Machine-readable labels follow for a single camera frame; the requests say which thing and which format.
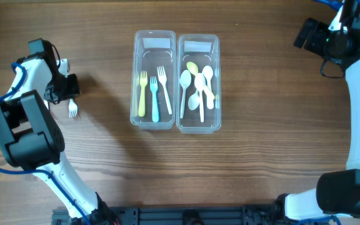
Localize white fork tines down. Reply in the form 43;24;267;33
68;99;78;118

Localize yellow plastic fork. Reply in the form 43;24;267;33
138;71;148;117

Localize white fork wide handle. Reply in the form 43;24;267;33
150;76;159;123

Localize white fork slanted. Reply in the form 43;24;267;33
157;66;173;115

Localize white spoon wide handle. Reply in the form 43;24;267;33
202;66;214;109

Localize clear plastic container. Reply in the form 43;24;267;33
175;34;221;134
130;30;176;129

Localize yellow plastic spoon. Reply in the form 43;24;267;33
186;61;214;99

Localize white spoon thin handle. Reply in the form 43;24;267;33
179;70;191;119

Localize white spoon slanted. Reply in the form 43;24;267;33
188;91;199;111

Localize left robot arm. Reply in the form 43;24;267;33
0;38;119;224

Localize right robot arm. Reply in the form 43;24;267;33
267;0;360;224

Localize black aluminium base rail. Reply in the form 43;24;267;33
52;204;329;225

